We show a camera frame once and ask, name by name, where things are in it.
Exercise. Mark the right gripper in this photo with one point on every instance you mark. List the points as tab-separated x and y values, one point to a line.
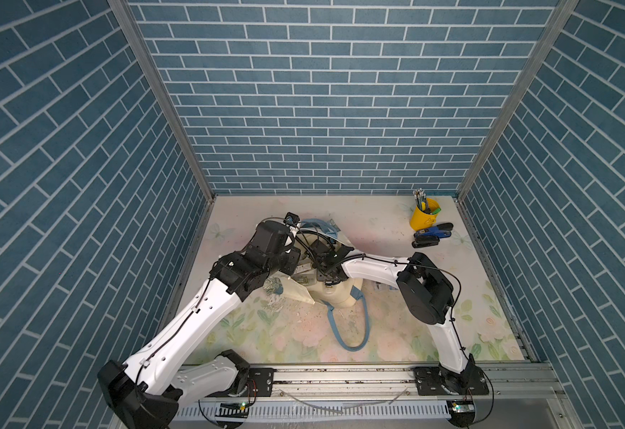
320	276

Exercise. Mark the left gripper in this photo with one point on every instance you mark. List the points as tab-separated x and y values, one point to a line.
293	255

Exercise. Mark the cream canvas tote bag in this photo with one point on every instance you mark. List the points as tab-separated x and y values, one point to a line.
304	286

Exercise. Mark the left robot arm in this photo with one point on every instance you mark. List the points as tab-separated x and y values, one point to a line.
183	332

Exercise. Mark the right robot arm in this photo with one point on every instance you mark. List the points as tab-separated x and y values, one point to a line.
428	295

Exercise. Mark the black stapler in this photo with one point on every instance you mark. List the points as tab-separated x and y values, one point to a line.
424	241

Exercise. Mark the yellow pen holder cup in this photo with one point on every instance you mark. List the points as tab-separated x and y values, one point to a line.
425	216

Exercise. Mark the blue stapler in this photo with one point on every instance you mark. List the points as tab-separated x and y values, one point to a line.
441	231

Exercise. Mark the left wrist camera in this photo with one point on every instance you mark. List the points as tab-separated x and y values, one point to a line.
292	222

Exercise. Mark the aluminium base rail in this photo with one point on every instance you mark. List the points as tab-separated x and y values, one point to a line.
521	395

